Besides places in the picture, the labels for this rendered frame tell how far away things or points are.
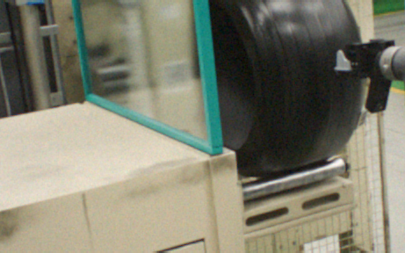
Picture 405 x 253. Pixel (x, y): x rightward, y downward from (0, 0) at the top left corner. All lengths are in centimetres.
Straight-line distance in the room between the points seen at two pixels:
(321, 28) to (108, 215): 106
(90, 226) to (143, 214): 8
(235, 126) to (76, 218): 141
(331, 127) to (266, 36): 29
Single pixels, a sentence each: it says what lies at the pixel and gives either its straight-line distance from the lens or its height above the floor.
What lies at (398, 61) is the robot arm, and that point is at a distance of 192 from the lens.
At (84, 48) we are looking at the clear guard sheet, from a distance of 174.
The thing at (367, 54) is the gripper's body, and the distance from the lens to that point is 203.
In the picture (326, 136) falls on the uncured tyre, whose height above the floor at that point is 103.
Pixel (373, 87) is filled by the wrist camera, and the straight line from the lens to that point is 202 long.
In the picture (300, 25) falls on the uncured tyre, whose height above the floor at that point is 132.
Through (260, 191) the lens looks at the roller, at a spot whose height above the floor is 90.
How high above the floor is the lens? 163
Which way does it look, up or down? 14 degrees down
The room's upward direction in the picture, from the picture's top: 6 degrees counter-clockwise
